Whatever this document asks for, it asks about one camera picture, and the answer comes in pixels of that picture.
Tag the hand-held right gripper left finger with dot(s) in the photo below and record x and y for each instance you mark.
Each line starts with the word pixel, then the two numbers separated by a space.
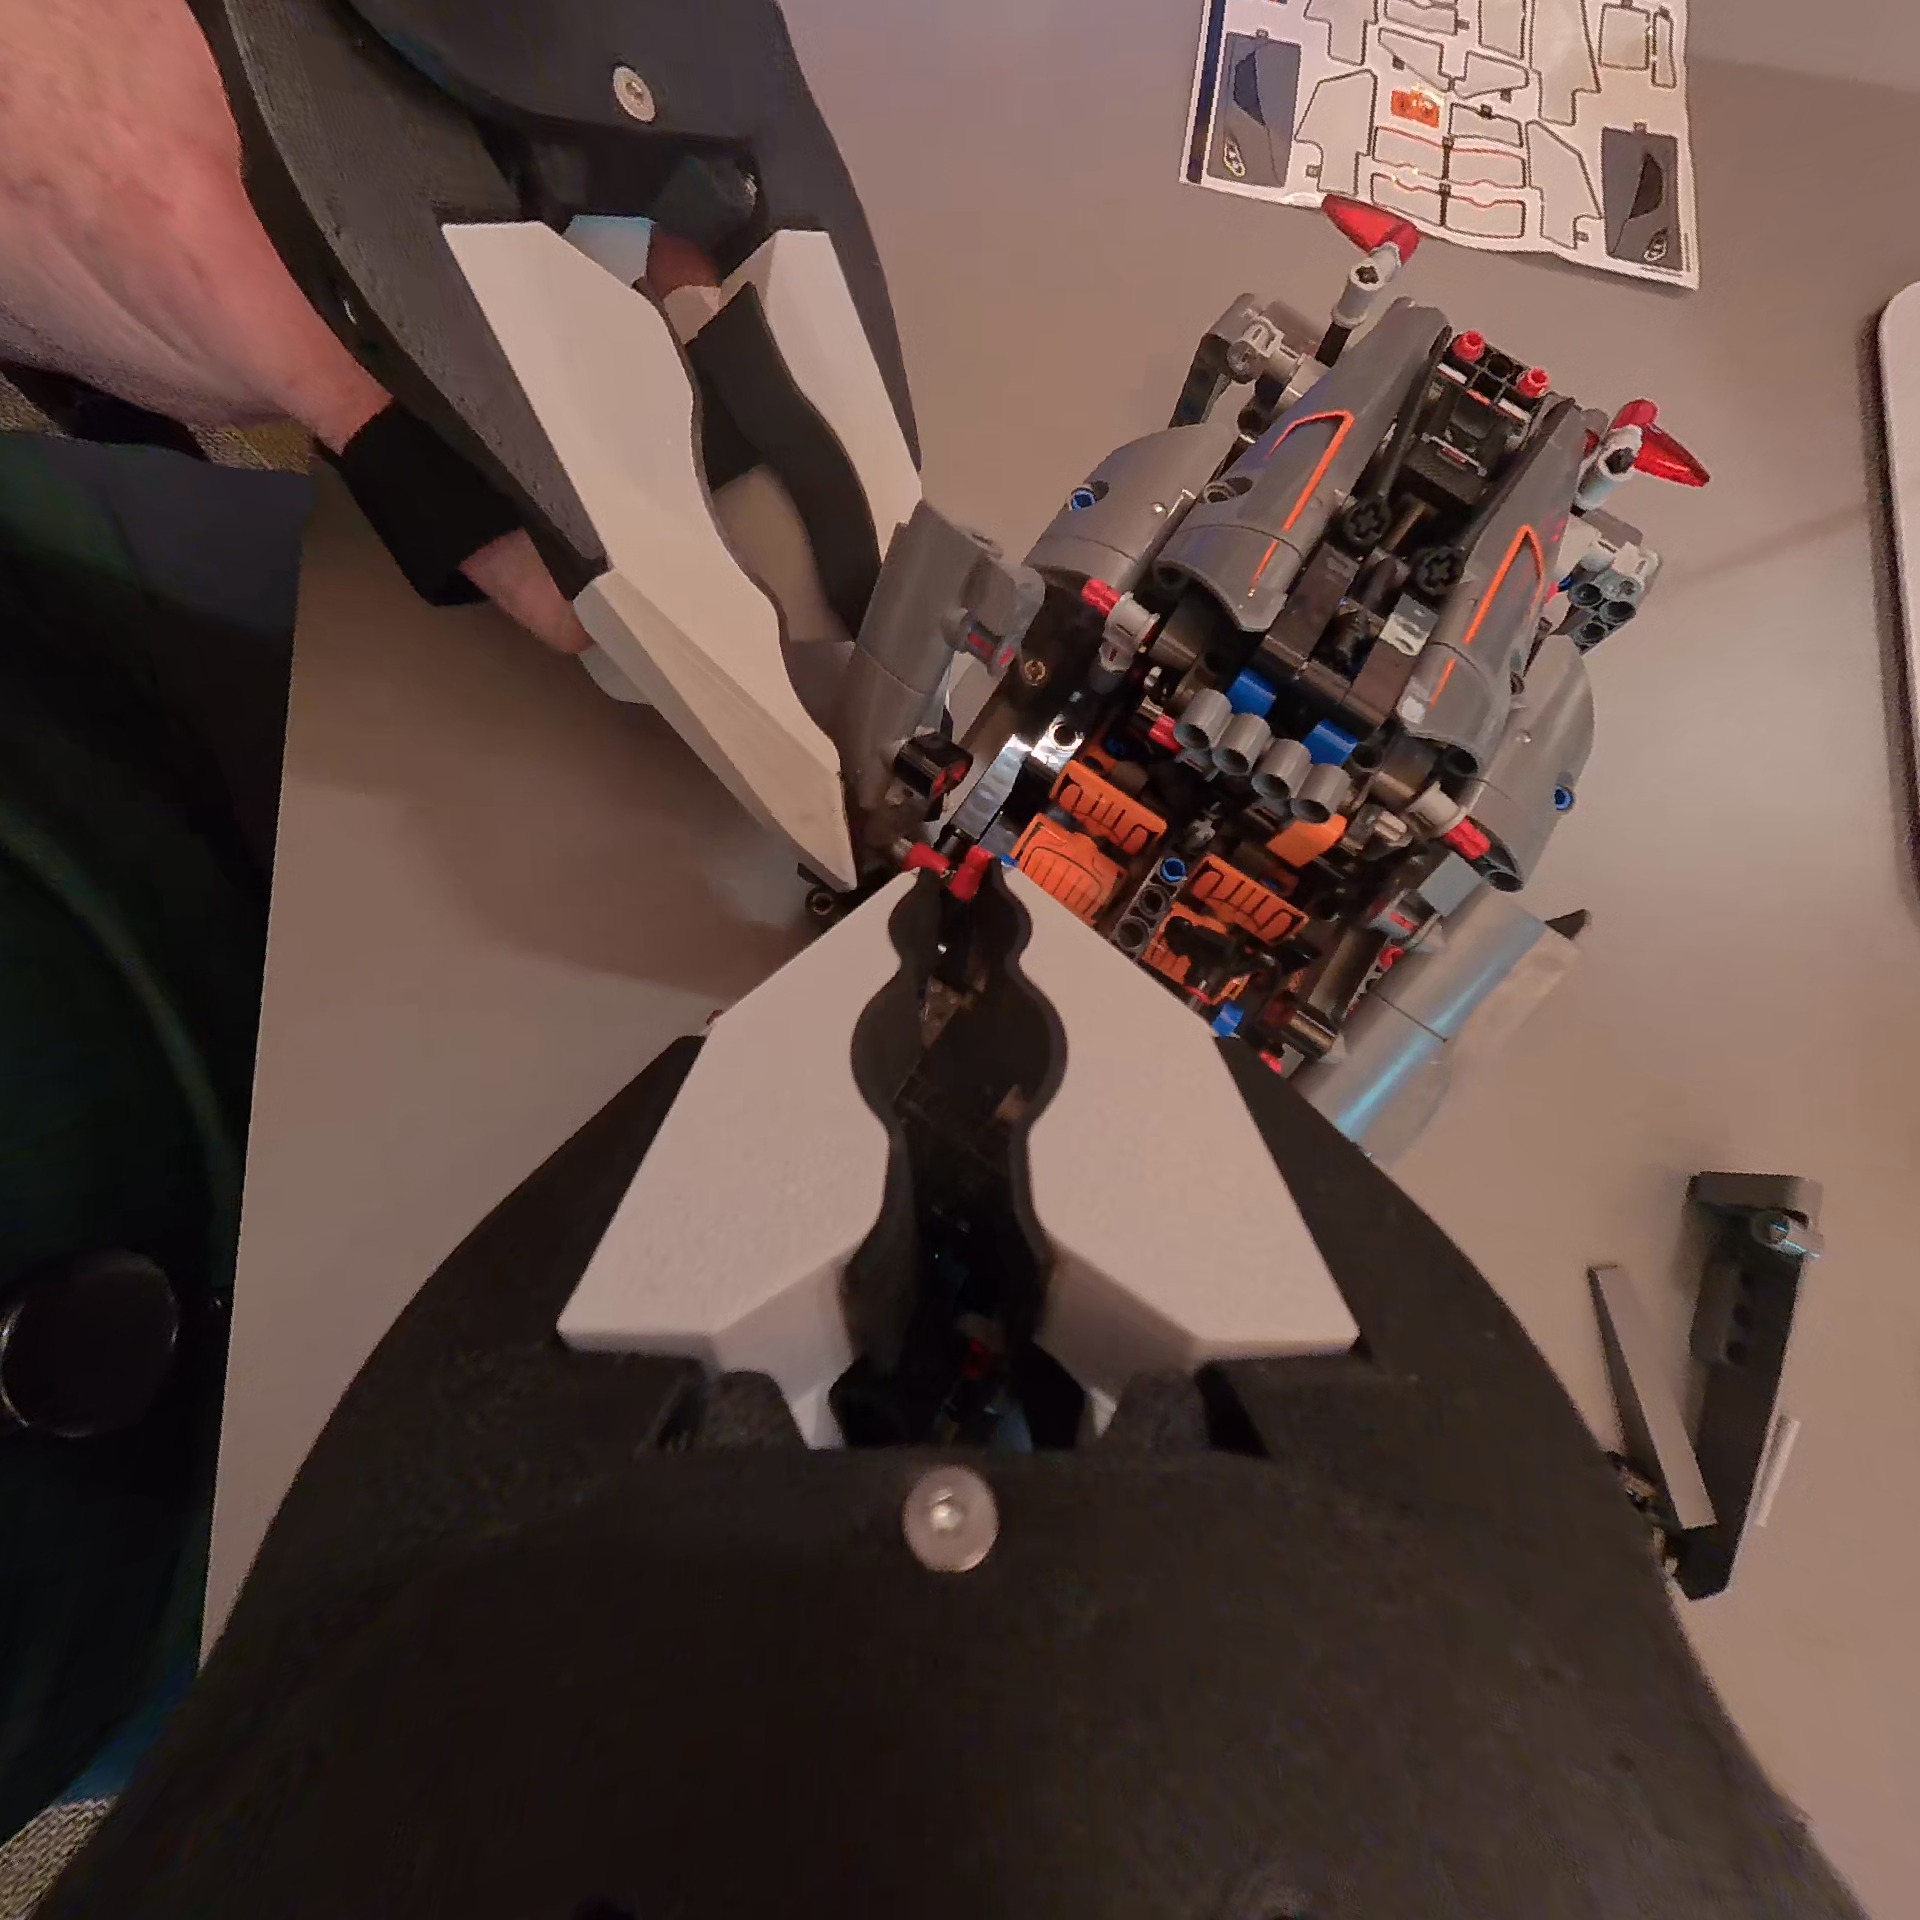
pixel 718 1199

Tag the dark grey lego panel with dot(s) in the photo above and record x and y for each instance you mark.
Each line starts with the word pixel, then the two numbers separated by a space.
pixel 1750 1348

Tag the light grey lego axle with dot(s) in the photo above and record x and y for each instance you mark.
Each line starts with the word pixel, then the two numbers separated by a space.
pixel 1772 1468

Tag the black badge reel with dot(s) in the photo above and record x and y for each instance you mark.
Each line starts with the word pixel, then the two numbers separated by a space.
pixel 83 1348

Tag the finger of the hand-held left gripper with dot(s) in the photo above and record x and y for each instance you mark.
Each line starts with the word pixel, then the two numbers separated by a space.
pixel 846 361
pixel 601 392

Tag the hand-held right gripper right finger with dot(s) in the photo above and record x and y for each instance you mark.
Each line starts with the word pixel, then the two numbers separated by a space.
pixel 1186 1199

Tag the lego sticker sheet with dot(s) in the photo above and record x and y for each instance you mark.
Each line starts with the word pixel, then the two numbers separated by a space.
pixel 1439 122

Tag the white stand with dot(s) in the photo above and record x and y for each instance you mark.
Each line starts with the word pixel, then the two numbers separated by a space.
pixel 1903 496

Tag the grey lego car model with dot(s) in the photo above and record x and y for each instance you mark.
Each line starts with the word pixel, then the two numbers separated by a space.
pixel 1318 631

